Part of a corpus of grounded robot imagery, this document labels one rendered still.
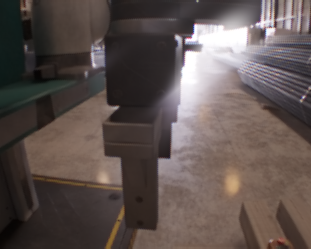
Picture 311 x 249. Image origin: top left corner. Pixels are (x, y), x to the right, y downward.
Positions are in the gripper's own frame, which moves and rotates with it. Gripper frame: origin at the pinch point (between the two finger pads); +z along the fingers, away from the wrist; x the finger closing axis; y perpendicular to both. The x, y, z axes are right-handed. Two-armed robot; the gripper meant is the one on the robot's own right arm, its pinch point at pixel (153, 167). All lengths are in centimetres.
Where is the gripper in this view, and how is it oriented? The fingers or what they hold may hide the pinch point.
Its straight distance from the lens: 26.0
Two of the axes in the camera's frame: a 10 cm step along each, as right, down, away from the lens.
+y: -9.9, -0.5, 1.3
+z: 0.0, 9.5, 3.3
